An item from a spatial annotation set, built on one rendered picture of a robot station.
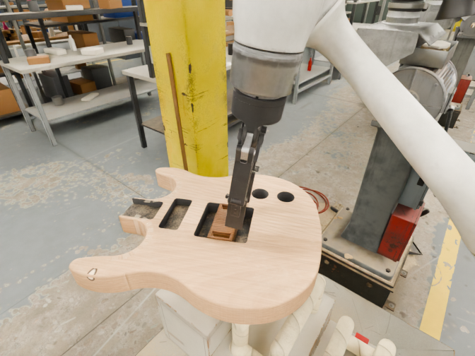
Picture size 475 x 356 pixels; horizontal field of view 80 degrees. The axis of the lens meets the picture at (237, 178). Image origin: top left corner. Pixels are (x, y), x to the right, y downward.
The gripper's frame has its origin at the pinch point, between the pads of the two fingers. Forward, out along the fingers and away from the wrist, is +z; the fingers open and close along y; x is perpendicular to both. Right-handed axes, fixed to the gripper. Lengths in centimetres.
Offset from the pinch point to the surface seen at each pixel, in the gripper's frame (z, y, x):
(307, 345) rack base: 27.1, -7.5, -19.7
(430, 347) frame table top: 32, 3, -50
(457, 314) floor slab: 113, 82, -134
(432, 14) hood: -31, 117, -58
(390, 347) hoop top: 22.0, -6.0, -34.8
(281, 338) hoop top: 17.1, -12.9, -12.6
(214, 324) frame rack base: 21.7, -11.4, -0.5
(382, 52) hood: -20, 60, -29
